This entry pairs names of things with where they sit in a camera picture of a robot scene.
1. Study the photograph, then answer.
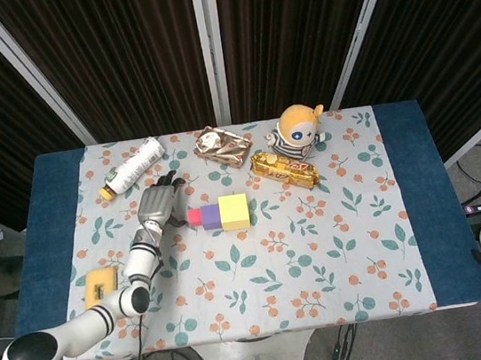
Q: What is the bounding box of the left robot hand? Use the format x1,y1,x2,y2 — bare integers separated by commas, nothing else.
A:
131,168,193,235

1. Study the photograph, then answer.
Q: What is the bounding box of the small red foam cube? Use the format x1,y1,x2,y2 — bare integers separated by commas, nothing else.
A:
185,207,206,229

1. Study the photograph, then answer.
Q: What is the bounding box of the medium purple foam cube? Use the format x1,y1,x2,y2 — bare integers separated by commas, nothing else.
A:
199,202,225,231

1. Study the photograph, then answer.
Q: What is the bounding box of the large yellow foam cube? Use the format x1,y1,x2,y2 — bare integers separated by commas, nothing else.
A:
217,192,253,232

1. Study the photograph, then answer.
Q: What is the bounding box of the white bottle amber cap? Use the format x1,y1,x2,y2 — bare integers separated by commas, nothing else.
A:
91,135,170,204

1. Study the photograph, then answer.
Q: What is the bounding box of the crumpled silver red snack packet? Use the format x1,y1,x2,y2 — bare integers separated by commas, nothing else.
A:
190,120,256,175

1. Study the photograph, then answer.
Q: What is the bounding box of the yellow flat tool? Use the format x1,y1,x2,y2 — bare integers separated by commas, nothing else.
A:
80,264,124,311

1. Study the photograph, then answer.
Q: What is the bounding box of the blue table cover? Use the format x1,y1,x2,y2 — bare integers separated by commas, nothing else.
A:
0,91,481,360

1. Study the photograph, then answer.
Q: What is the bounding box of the gold biscuit pack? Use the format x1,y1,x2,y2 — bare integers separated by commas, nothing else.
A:
248,143,322,198

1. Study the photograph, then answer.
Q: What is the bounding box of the floral print tablecloth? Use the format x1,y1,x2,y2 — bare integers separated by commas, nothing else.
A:
34,100,439,360

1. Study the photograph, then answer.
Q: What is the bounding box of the yellow plush toy striped shirt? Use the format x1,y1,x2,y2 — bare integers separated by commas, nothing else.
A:
260,99,335,167

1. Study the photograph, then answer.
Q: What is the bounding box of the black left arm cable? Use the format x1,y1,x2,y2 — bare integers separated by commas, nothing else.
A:
129,314,151,360

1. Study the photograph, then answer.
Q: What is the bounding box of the black cable green light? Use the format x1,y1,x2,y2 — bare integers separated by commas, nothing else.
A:
317,322,364,360

